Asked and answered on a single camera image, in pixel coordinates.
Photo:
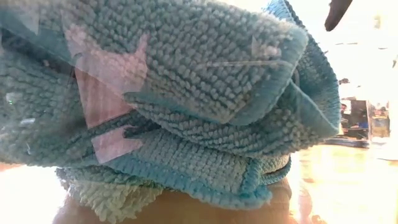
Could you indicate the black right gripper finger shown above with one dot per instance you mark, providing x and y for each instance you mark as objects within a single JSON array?
[{"x": 337, "y": 15}]

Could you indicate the teal microfiber towel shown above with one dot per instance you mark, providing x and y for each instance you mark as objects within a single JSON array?
[
  {"x": 202, "y": 62},
  {"x": 192, "y": 174}
]

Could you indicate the dark background equipment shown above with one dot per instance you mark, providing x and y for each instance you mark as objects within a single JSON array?
[{"x": 357, "y": 121}]

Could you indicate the clear plastic basket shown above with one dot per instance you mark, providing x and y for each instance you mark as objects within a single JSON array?
[{"x": 102, "y": 102}]

